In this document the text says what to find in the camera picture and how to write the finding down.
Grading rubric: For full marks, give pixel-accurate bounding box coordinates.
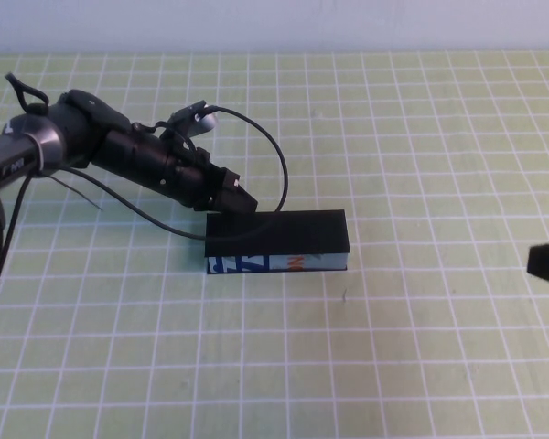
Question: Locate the green white-grid tablecloth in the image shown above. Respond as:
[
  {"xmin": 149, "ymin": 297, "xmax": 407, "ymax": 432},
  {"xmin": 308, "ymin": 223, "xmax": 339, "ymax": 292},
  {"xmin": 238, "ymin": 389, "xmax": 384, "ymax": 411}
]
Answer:
[{"xmin": 0, "ymin": 50, "xmax": 549, "ymax": 439}]

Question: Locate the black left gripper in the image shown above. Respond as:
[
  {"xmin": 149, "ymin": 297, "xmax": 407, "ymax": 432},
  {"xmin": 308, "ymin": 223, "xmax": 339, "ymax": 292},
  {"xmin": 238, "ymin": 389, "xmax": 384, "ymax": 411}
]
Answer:
[{"xmin": 162, "ymin": 135, "xmax": 259, "ymax": 215}]

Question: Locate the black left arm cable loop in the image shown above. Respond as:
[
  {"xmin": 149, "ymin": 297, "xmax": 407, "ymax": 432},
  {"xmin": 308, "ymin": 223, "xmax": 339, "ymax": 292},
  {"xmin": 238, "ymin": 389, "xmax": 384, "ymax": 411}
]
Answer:
[{"xmin": 5, "ymin": 72, "xmax": 50, "ymax": 115}]

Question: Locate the thin grey zip tie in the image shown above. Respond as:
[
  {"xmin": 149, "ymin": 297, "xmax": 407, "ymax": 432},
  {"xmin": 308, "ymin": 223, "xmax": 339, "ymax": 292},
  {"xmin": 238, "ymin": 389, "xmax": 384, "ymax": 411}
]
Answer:
[{"xmin": 49, "ymin": 166, "xmax": 104, "ymax": 212}]

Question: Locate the black left camera bracket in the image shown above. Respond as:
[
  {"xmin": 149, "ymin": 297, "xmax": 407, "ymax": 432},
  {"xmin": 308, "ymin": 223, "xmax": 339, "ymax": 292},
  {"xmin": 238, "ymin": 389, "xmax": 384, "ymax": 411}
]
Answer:
[{"xmin": 157, "ymin": 119, "xmax": 198, "ymax": 155}]

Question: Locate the black left camera cable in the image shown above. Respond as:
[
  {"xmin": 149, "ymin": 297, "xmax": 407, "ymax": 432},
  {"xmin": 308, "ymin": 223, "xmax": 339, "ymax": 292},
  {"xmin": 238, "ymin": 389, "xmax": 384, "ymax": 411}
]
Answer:
[{"xmin": 0, "ymin": 104, "xmax": 288, "ymax": 335}]

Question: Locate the black glasses case blue print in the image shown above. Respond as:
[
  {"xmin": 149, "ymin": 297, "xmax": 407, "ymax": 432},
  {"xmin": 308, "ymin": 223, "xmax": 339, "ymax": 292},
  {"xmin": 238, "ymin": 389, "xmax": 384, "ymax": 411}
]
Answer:
[{"xmin": 204, "ymin": 209, "xmax": 352, "ymax": 276}]

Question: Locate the left wrist camera silver end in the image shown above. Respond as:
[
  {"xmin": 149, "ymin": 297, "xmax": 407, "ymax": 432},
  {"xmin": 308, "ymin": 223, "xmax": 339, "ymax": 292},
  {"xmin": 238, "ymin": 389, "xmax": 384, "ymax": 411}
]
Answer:
[{"xmin": 171, "ymin": 102, "xmax": 220, "ymax": 138}]

